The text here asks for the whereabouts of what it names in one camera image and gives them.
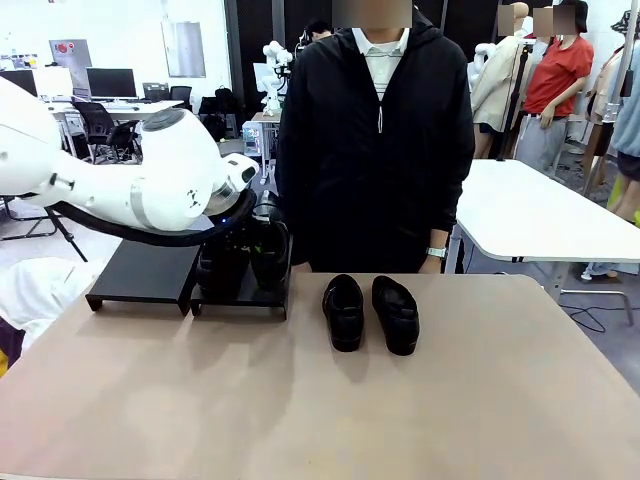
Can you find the black slanted stand pole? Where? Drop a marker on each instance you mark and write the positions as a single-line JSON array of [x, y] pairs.
[[517, 95]]

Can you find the computer case with lights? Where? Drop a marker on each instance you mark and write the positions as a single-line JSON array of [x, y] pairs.
[[251, 140]]

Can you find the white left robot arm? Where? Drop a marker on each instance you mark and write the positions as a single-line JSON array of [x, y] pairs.
[[100, 175]]

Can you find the black tripod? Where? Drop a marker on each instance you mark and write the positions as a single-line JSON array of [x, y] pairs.
[[67, 235]]

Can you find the person in black jacket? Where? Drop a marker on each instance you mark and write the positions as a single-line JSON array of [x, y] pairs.
[[375, 150]]

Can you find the grey wall board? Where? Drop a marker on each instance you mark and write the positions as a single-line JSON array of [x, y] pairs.
[[183, 50]]

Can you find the small white robot arm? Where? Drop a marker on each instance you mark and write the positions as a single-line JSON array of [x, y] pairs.
[[274, 52]]

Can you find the white office desk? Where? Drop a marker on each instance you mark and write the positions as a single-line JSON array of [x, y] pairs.
[[150, 105]]

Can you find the person's left forearm black sleeve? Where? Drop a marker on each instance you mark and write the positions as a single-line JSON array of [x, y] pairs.
[[447, 220]]

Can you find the navy bag with yellow stripe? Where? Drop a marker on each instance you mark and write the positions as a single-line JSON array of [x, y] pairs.
[[10, 345]]

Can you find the mannequin in pink garment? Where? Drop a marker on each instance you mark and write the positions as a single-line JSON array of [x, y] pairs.
[[602, 95]]

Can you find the black metal shoe stand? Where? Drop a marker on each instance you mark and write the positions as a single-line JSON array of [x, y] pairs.
[[145, 272], [240, 300]]

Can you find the small wooden side table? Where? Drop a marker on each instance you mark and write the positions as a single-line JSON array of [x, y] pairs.
[[260, 117]]

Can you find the white table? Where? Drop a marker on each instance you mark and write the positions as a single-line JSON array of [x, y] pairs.
[[525, 210]]

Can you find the mannequin in beige coat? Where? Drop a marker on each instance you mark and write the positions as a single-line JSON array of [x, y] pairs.
[[500, 80]]

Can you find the person's left hand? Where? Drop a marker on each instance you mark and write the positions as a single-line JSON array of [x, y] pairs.
[[434, 265]]

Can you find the black office chair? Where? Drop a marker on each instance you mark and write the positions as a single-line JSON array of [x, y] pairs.
[[97, 125], [181, 95]]

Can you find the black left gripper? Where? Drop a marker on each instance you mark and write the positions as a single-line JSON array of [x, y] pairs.
[[265, 210]]

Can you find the black perforated loafer shoe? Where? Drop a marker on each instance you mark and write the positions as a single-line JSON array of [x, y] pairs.
[[397, 315], [344, 315]]

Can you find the mannequin in light blue garment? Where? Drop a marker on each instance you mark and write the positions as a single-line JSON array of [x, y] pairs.
[[630, 130]]

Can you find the white cloth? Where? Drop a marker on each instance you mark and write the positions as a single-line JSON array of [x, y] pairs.
[[40, 295]]

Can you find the black computer monitor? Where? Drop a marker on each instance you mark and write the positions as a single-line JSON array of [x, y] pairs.
[[111, 82], [25, 80]]

